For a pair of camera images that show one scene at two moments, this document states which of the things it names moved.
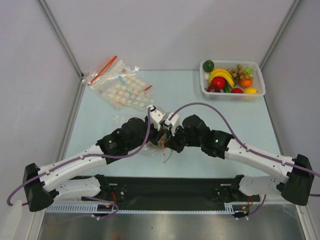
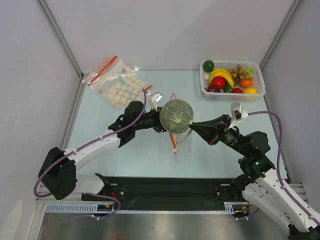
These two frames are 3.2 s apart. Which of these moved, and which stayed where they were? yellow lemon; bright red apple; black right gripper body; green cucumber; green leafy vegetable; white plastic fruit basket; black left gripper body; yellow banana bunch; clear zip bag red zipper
Moved: clear zip bag red zipper; black left gripper body; black right gripper body
Stayed: yellow lemon; yellow banana bunch; white plastic fruit basket; green cucumber; bright red apple; green leafy vegetable
